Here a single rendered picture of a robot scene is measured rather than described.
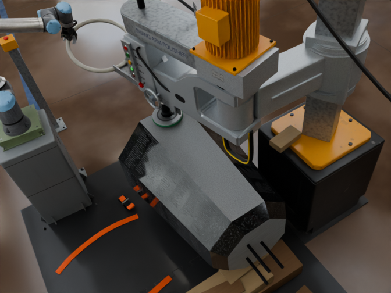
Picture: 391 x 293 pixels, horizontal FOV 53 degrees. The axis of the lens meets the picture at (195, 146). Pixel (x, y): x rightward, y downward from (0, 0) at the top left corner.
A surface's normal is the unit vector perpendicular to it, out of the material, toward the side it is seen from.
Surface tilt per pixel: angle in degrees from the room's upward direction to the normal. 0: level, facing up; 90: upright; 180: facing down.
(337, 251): 0
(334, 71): 90
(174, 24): 0
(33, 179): 90
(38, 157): 90
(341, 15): 90
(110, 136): 0
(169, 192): 45
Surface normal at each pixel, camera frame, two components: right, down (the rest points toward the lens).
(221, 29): 0.70, 0.48
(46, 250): -0.11, -0.65
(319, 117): -0.48, 0.70
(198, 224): -0.65, -0.11
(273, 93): 0.48, 0.62
